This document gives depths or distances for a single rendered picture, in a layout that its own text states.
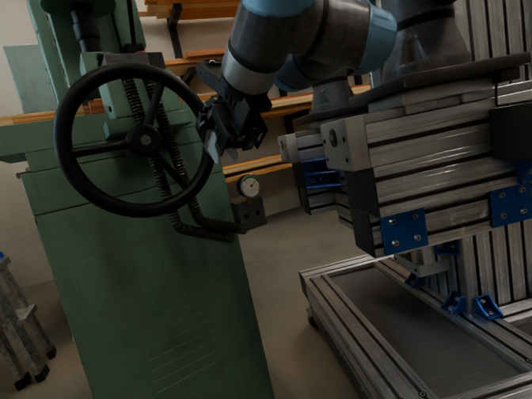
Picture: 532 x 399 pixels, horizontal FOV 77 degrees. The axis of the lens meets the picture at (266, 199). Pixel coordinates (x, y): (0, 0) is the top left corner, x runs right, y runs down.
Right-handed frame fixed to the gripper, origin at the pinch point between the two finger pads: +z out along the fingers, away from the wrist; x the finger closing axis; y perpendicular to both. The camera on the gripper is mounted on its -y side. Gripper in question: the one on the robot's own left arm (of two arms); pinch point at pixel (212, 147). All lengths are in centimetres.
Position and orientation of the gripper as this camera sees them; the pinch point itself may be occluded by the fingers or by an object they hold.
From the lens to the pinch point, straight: 65.0
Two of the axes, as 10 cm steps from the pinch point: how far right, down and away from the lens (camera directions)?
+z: -3.3, 4.5, 8.3
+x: 8.4, -2.6, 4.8
